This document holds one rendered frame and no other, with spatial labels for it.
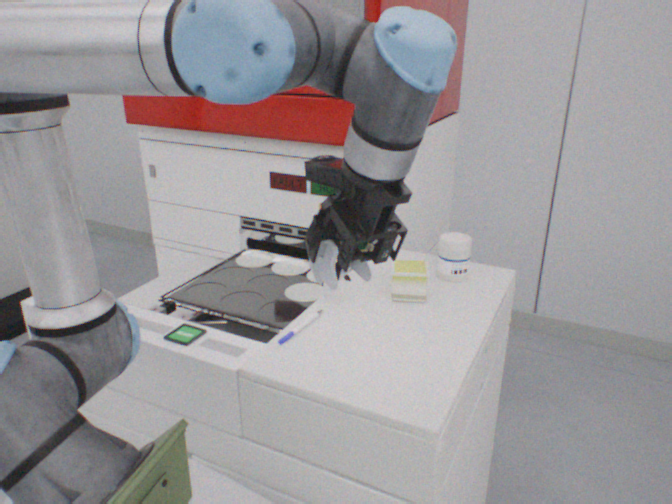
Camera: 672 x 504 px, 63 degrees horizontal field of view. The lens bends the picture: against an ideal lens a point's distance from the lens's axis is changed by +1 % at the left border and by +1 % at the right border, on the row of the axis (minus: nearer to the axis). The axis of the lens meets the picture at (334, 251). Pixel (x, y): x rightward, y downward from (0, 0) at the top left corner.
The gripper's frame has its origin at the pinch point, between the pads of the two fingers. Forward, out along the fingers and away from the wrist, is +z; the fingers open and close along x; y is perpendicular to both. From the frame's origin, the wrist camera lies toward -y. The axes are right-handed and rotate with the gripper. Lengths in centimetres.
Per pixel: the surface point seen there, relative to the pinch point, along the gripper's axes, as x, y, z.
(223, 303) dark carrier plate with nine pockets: 0, -34, 48
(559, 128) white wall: 181, -94, 60
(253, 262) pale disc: 15, -50, 56
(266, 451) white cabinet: -6.2, 6.0, 39.0
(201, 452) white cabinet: -15, -2, 50
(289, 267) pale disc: 22, -43, 53
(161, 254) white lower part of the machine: 0, -87, 86
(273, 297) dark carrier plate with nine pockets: 11, -31, 47
